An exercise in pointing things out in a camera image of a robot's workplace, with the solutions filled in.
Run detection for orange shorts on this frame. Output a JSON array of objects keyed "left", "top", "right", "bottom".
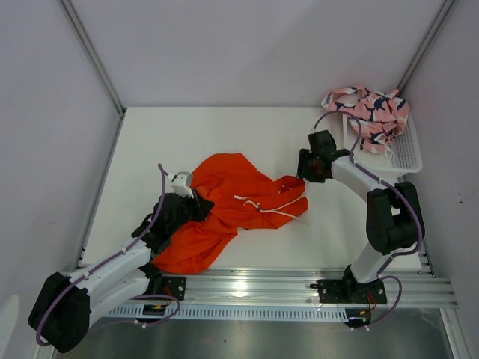
[{"left": 153, "top": 153, "right": 308, "bottom": 274}]

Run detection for slotted cable duct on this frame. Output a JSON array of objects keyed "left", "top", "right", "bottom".
[{"left": 105, "top": 303, "right": 366, "bottom": 322}]

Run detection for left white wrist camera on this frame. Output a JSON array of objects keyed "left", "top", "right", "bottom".
[{"left": 167, "top": 171, "right": 194, "bottom": 198}]

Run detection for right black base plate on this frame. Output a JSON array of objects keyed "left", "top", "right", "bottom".
[{"left": 309, "top": 278, "right": 387, "bottom": 304}]

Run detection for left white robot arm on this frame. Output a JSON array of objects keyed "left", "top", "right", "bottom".
[{"left": 28, "top": 192, "right": 214, "bottom": 353}]

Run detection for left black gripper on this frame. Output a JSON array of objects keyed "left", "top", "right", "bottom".
[{"left": 168, "top": 188, "right": 213, "bottom": 235}]

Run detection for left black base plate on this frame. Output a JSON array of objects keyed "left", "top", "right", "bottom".
[{"left": 144, "top": 276, "right": 186, "bottom": 301}]

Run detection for aluminium mounting rail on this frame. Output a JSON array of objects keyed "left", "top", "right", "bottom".
[{"left": 179, "top": 266, "right": 458, "bottom": 308}]

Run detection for white plastic basket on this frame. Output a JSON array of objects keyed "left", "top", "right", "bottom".
[{"left": 354, "top": 114, "right": 423, "bottom": 179}]

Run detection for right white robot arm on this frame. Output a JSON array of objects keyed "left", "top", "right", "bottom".
[{"left": 297, "top": 130, "right": 424, "bottom": 304}]

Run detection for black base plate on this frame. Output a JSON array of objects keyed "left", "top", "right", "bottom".
[
  {"left": 144, "top": 276, "right": 186, "bottom": 301},
  {"left": 309, "top": 278, "right": 387, "bottom": 304}
]

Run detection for pink patterned shorts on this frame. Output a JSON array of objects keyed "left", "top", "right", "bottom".
[{"left": 321, "top": 85, "right": 410, "bottom": 153}]

